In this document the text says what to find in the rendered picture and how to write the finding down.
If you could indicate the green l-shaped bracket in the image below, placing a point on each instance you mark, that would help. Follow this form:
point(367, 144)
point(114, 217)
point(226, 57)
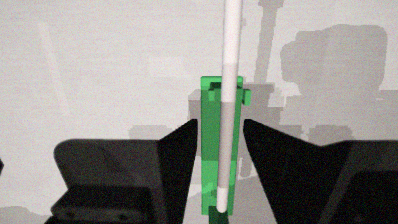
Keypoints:
point(210, 126)

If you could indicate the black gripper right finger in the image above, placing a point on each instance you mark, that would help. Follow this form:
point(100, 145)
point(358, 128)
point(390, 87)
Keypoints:
point(305, 182)

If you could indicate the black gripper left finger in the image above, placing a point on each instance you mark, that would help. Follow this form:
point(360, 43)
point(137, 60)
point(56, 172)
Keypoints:
point(165, 166)

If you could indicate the white tapered pin with red cap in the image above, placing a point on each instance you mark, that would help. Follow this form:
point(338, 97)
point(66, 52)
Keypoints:
point(230, 63)

